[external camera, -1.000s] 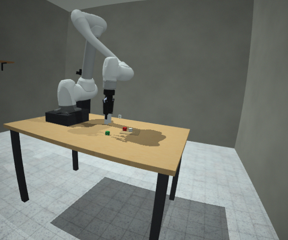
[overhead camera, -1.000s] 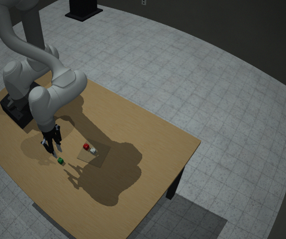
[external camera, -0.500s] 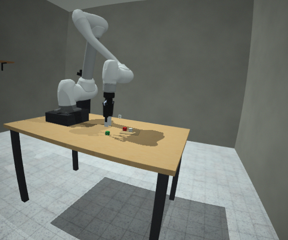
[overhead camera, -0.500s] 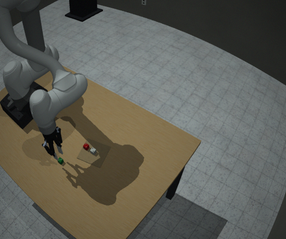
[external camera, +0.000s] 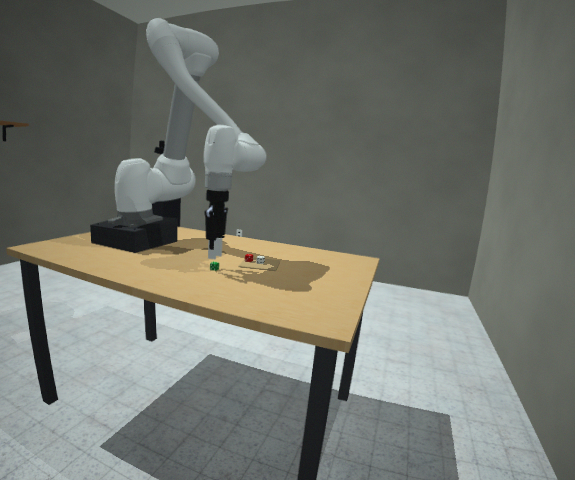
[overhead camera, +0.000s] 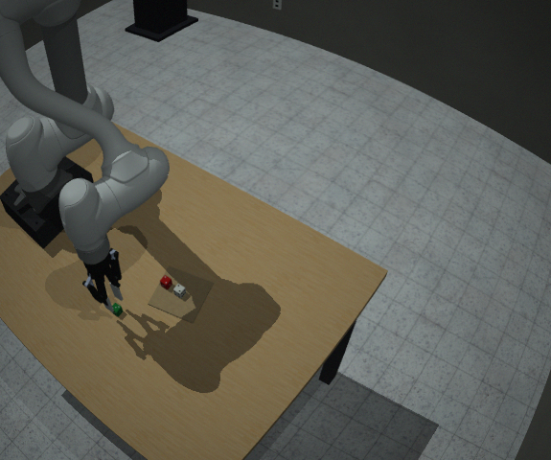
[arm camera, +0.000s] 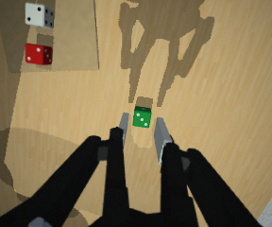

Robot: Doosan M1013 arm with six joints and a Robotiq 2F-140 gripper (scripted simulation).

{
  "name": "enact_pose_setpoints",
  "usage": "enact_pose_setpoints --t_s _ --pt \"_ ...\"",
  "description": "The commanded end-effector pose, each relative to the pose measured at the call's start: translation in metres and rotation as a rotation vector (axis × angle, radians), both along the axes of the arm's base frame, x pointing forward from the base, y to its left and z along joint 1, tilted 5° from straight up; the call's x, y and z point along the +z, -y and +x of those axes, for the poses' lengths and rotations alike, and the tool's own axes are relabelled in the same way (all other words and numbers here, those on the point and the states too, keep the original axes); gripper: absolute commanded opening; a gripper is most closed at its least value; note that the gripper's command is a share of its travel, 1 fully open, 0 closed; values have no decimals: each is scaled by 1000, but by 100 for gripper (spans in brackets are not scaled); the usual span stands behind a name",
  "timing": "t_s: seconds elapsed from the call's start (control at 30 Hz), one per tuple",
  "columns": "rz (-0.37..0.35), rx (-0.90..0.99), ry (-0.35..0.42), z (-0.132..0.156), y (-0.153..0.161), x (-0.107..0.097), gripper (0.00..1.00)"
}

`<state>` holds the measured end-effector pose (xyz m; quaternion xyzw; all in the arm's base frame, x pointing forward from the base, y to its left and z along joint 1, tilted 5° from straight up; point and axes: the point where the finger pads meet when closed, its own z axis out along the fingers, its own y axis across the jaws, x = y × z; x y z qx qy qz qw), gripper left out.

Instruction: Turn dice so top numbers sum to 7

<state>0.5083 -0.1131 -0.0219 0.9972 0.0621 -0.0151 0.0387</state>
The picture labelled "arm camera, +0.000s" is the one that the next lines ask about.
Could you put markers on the green die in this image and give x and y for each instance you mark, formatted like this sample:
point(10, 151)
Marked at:
point(142, 116)

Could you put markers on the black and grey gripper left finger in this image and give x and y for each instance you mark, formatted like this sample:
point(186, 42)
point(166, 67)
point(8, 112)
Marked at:
point(52, 203)

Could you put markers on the white die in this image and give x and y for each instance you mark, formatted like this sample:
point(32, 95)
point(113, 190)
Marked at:
point(38, 15)

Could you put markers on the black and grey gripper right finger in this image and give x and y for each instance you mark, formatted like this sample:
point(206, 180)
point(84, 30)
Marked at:
point(218, 204)

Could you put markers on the red die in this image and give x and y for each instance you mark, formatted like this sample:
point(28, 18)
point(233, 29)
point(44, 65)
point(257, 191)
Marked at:
point(38, 54)

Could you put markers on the tan square mat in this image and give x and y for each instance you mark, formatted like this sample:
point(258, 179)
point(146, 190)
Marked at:
point(73, 37)

